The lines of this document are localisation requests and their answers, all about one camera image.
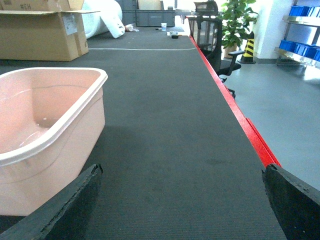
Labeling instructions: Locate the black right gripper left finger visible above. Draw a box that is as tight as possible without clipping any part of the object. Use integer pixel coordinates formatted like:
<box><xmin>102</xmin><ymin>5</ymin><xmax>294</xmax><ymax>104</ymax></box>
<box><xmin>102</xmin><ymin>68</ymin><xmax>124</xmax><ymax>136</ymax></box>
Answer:
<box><xmin>0</xmin><ymin>164</ymin><xmax>103</xmax><ymax>240</ymax></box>

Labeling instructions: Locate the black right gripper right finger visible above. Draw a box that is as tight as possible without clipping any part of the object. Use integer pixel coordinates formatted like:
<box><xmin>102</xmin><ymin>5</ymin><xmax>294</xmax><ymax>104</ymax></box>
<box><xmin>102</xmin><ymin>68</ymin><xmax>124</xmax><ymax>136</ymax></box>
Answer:
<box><xmin>262</xmin><ymin>163</ymin><xmax>320</xmax><ymax>240</ymax></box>

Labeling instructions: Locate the pink plastic storage box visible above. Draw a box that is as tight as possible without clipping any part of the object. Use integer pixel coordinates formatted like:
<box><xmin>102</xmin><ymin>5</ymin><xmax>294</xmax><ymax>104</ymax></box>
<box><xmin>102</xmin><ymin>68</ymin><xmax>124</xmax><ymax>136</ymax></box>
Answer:
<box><xmin>0</xmin><ymin>67</ymin><xmax>108</xmax><ymax>216</ymax></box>

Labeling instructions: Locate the brown cardboard box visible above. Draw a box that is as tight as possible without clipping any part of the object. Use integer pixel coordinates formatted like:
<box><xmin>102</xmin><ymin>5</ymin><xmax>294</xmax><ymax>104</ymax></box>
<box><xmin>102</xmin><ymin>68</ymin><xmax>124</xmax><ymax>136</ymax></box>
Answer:
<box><xmin>0</xmin><ymin>0</ymin><xmax>95</xmax><ymax>62</ymax></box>

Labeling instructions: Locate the yellow black striped bollard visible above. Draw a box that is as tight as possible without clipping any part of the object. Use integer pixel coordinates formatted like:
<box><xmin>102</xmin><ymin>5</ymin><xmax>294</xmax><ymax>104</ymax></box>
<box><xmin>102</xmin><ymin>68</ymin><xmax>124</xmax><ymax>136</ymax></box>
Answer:
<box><xmin>238</xmin><ymin>31</ymin><xmax>256</xmax><ymax>64</ymax></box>

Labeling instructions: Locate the stainless steel roller rack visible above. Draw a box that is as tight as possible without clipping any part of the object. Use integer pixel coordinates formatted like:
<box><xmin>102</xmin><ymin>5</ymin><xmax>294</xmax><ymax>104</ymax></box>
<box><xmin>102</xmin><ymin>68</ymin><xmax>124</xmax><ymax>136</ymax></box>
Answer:
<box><xmin>274</xmin><ymin>0</ymin><xmax>320</xmax><ymax>70</ymax></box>

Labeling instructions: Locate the potted green plant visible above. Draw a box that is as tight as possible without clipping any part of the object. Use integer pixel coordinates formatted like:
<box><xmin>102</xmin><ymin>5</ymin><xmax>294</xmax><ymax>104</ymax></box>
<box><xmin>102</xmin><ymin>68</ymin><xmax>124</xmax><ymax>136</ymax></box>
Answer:
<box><xmin>219</xmin><ymin>0</ymin><xmax>259</xmax><ymax>59</ymax></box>

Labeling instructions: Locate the black office chair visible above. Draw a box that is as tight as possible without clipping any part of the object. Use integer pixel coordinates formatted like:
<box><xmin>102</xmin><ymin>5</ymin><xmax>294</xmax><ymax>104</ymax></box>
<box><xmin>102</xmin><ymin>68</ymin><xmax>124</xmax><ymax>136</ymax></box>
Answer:
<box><xmin>187</xmin><ymin>0</ymin><xmax>246</xmax><ymax>100</ymax></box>

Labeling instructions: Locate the white paper cup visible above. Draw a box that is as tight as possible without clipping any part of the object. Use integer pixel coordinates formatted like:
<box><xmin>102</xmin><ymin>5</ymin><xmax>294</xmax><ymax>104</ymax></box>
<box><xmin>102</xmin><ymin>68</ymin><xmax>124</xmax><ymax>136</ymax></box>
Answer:
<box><xmin>161</xmin><ymin>22</ymin><xmax>167</xmax><ymax>32</ymax></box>

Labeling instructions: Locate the red metal table frame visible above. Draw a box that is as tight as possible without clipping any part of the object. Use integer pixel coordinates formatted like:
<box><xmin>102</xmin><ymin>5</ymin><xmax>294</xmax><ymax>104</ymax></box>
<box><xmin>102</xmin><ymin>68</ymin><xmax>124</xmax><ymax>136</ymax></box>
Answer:
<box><xmin>190</xmin><ymin>31</ymin><xmax>281</xmax><ymax>166</ymax></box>

